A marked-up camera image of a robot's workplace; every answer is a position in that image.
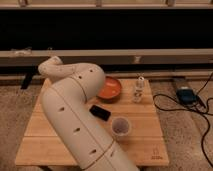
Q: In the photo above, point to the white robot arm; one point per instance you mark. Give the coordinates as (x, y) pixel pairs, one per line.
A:
(64, 104)

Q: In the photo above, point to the orange bowl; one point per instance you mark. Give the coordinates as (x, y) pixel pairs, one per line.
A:
(111, 89)

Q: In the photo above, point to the black rectangular block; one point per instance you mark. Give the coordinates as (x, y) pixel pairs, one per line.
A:
(100, 112)

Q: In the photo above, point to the clear plastic bottle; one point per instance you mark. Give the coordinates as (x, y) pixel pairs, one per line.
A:
(138, 88)

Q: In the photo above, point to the clear plastic cup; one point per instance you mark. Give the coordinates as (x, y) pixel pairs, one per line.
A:
(120, 126)

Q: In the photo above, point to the wooden table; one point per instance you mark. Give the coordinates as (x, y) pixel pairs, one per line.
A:
(144, 144)

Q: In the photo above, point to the blue power adapter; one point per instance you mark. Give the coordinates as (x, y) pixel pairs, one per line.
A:
(186, 96)

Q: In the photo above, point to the long grey bench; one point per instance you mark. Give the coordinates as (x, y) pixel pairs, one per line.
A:
(109, 57)

